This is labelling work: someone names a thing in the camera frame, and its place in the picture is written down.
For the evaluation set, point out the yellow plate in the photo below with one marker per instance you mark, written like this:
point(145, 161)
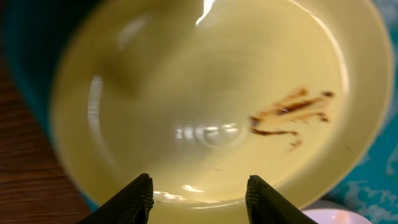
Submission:
point(201, 95)

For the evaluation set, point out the white plate bottom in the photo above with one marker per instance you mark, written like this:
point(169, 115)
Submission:
point(335, 216)

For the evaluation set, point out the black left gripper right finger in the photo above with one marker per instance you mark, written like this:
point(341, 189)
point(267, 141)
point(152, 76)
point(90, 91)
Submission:
point(266, 206)

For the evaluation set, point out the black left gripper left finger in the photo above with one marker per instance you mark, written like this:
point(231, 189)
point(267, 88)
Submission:
point(131, 205)

